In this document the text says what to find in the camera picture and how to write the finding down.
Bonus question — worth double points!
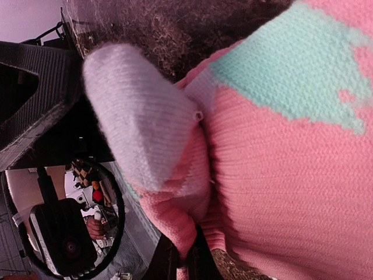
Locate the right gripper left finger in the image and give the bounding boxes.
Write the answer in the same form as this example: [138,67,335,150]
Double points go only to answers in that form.
[1,41,82,170]

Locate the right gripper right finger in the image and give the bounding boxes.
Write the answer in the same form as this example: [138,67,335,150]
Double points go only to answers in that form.
[153,225,223,279]

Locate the pink patterned sock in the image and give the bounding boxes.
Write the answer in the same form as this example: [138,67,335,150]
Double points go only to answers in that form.
[82,0,373,280]

